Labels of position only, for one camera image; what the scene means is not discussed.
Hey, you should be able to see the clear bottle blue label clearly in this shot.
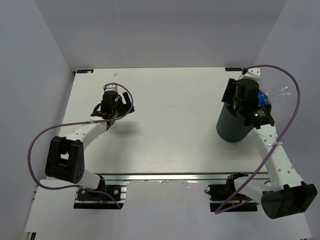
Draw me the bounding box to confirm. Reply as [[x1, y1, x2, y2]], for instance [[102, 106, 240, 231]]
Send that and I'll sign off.
[[257, 84, 291, 108]]

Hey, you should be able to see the dark grey bin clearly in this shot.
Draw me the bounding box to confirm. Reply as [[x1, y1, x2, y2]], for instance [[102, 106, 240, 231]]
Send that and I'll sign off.
[[215, 98, 273, 143]]

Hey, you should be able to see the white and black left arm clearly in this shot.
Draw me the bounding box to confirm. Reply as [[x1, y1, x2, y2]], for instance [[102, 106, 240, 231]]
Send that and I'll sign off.
[[45, 88, 134, 200]]

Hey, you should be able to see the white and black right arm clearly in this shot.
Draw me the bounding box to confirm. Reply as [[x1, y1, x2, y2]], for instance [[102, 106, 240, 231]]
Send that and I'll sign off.
[[217, 78, 318, 219]]

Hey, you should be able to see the blue corner tag right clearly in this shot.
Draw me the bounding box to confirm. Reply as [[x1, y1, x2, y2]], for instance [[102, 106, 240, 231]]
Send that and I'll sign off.
[[224, 67, 243, 72]]

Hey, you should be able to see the blue corner tag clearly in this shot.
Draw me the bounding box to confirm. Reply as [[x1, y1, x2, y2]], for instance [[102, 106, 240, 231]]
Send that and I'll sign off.
[[224, 67, 243, 72], [76, 69, 94, 74]]

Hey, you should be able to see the blue corner tag left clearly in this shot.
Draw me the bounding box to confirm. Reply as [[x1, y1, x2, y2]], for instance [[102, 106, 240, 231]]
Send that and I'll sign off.
[[76, 69, 94, 74]]

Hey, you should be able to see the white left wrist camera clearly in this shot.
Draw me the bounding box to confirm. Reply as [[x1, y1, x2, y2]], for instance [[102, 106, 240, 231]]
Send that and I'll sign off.
[[103, 84, 118, 92]]

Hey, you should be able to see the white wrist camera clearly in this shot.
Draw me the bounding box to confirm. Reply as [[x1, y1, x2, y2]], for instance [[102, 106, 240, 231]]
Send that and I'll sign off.
[[103, 84, 118, 92], [238, 67, 261, 83]]

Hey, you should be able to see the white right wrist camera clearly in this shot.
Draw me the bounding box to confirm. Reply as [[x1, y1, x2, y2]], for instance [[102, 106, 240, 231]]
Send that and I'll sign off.
[[238, 67, 261, 83]]

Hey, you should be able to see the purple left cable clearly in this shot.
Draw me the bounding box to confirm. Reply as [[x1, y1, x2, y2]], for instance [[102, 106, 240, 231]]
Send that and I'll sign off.
[[27, 82, 135, 210]]

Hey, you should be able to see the purple cable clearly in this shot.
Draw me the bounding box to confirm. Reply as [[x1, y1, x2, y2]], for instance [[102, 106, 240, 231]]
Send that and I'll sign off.
[[214, 64, 301, 215], [27, 82, 135, 210]]

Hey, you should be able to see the aluminium front rail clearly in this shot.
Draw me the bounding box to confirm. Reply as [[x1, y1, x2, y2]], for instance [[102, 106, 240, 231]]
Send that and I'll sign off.
[[47, 171, 273, 182]]

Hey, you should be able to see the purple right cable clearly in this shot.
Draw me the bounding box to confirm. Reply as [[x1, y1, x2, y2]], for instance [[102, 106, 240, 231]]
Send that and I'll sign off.
[[214, 64, 301, 215]]

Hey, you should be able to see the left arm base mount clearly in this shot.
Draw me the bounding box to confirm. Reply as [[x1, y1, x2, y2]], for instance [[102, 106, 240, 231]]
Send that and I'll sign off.
[[73, 181, 128, 210]]

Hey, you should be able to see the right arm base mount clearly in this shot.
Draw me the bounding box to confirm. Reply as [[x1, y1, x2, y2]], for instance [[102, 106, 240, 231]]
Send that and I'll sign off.
[[204, 172, 258, 213]]

